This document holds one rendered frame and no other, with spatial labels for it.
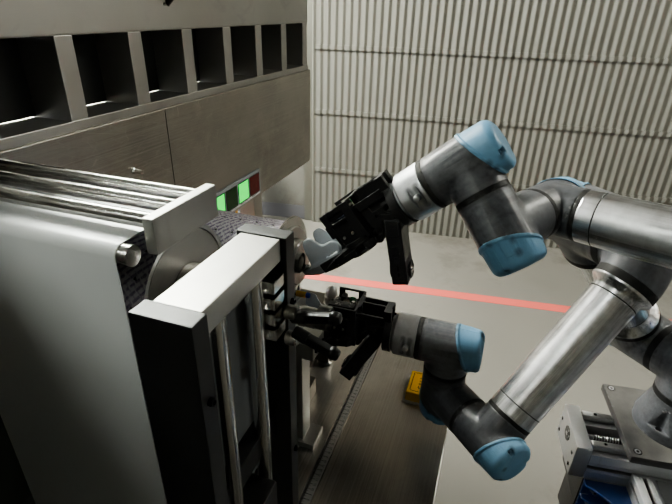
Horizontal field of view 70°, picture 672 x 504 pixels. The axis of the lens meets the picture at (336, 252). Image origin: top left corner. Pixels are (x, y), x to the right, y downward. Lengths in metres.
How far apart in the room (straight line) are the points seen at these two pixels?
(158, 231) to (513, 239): 0.41
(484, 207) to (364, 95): 3.12
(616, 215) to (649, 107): 3.21
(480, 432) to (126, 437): 0.51
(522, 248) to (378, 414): 0.52
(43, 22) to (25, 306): 0.43
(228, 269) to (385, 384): 0.74
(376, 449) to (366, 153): 3.05
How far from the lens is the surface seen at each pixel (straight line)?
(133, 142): 0.96
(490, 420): 0.83
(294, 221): 0.78
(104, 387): 0.57
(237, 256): 0.40
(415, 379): 1.07
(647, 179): 4.04
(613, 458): 1.30
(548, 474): 2.25
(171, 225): 0.46
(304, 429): 0.95
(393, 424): 1.00
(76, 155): 0.87
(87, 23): 0.90
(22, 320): 0.60
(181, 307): 0.35
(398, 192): 0.67
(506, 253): 0.63
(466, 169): 0.64
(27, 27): 0.83
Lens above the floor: 1.62
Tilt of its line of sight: 27 degrees down
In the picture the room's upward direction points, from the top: 1 degrees clockwise
